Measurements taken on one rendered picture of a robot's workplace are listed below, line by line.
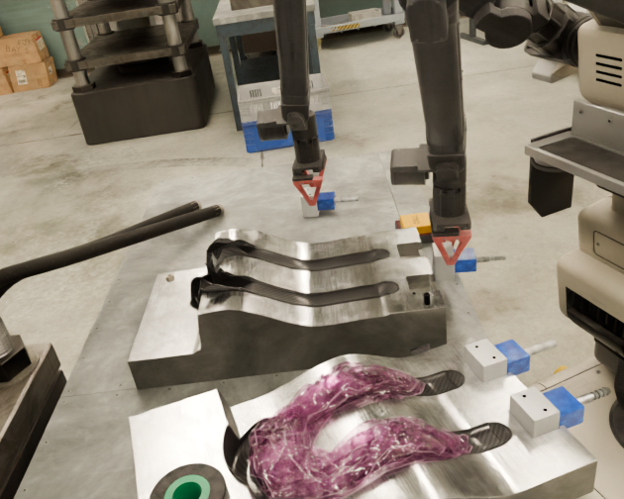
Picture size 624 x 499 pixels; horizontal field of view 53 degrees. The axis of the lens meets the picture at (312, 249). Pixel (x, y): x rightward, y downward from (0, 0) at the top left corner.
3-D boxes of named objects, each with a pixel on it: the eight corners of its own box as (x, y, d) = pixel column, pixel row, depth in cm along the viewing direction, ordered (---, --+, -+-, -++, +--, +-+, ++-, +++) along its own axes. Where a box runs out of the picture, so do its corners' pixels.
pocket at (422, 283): (434, 291, 104) (433, 272, 102) (441, 310, 99) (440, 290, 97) (406, 294, 104) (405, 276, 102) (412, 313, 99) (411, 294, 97)
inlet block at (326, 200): (360, 204, 148) (358, 183, 145) (359, 213, 143) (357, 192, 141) (305, 208, 150) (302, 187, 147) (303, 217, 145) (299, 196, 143)
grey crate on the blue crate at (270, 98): (326, 93, 440) (323, 72, 433) (332, 110, 404) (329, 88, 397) (241, 106, 440) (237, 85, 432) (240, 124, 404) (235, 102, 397)
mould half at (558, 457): (474, 362, 95) (474, 304, 90) (593, 491, 73) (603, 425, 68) (151, 475, 84) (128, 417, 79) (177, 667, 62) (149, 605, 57)
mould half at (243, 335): (417, 266, 120) (414, 205, 114) (447, 352, 98) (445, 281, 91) (165, 298, 122) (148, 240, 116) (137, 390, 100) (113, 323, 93)
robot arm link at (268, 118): (301, 116, 126) (303, 82, 129) (247, 121, 128) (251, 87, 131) (312, 149, 136) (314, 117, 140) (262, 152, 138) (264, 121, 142)
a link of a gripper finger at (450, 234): (433, 272, 112) (432, 227, 107) (429, 251, 118) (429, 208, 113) (470, 270, 111) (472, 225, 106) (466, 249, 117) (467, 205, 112)
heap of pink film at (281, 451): (414, 370, 87) (411, 326, 83) (484, 461, 72) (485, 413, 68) (236, 432, 81) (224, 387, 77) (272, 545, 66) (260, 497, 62)
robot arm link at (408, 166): (458, 168, 96) (460, 120, 99) (383, 168, 99) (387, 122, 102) (459, 200, 107) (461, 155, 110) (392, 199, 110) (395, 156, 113)
